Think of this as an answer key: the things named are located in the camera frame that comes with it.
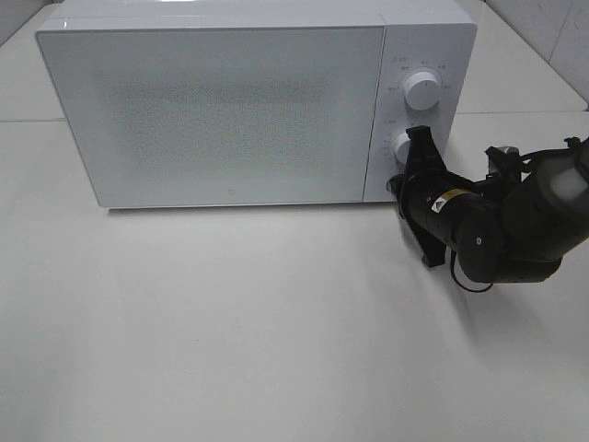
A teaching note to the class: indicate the white microwave door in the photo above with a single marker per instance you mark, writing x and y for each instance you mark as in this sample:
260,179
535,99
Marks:
171,118

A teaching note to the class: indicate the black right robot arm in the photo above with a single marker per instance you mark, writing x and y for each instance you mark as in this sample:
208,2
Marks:
514,226

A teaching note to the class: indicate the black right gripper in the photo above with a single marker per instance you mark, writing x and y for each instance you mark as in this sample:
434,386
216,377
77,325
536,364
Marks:
439,212

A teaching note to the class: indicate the white microwave oven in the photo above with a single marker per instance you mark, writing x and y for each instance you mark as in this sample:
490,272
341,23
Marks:
435,35

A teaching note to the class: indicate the white microwave knob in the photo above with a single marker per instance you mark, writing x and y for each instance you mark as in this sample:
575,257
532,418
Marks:
401,148
421,89

